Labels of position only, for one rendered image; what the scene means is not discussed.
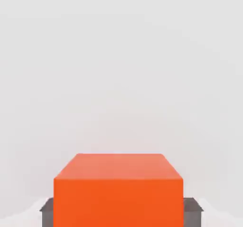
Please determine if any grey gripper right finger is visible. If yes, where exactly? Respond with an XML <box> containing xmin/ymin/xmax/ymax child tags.
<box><xmin>183</xmin><ymin>197</ymin><xmax>234</xmax><ymax>227</ymax></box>

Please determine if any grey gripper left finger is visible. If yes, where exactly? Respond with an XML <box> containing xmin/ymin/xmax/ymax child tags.
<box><xmin>11</xmin><ymin>197</ymin><xmax>55</xmax><ymax>227</ymax></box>

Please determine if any small orange cube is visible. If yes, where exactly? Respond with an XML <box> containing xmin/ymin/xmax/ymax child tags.
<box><xmin>53</xmin><ymin>153</ymin><xmax>184</xmax><ymax>227</ymax></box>

